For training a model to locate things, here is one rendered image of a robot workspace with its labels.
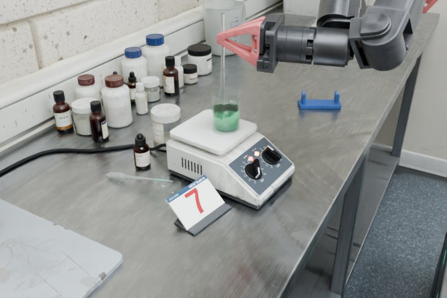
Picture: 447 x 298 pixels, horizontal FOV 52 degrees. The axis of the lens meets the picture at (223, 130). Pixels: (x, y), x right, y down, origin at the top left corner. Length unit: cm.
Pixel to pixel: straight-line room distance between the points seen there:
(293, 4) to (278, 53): 118
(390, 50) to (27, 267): 58
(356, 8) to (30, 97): 67
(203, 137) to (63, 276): 31
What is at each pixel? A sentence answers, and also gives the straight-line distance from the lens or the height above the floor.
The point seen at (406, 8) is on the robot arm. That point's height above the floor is 108.
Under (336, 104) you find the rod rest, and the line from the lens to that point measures 113.
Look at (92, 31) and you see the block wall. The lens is 120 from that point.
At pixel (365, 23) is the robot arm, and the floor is 106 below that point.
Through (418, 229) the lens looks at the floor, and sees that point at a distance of 204.
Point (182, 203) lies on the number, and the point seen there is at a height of 78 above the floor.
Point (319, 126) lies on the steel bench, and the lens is 104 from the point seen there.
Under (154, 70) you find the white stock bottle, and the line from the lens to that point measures 121.
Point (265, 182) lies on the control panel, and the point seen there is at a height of 78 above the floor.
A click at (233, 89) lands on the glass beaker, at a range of 81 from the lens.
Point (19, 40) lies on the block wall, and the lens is 106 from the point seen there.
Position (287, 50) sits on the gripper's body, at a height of 101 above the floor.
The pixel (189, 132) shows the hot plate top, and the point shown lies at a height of 84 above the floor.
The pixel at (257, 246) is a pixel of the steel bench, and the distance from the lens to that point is 71.
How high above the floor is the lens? 123
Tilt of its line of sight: 29 degrees down
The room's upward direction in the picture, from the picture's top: straight up
